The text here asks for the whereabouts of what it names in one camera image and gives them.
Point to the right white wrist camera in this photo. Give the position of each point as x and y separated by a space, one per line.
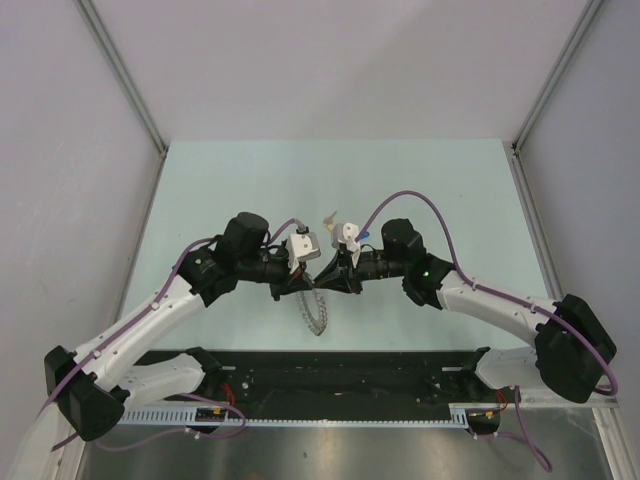
344 238

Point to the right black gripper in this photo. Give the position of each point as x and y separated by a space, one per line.
341 274

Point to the right aluminium frame post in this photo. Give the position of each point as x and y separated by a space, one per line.
570 49

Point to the left aluminium frame post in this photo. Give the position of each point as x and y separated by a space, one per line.
117 65

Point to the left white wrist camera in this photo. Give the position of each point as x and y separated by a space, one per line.
301 248

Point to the right aluminium rail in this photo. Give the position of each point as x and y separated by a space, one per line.
545 250

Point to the yellow tag key far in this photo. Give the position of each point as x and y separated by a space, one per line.
329 221

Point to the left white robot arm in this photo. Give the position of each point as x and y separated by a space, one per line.
95 384

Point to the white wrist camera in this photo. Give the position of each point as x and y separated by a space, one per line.
301 248
344 238

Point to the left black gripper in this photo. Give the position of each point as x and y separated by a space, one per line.
295 281

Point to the grey slotted cable duct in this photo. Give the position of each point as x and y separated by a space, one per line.
192 415

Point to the metal ring key organizer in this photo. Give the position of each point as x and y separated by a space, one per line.
314 311

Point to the aluminium frame post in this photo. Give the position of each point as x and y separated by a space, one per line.
570 49
117 65

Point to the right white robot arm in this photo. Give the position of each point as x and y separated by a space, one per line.
430 281

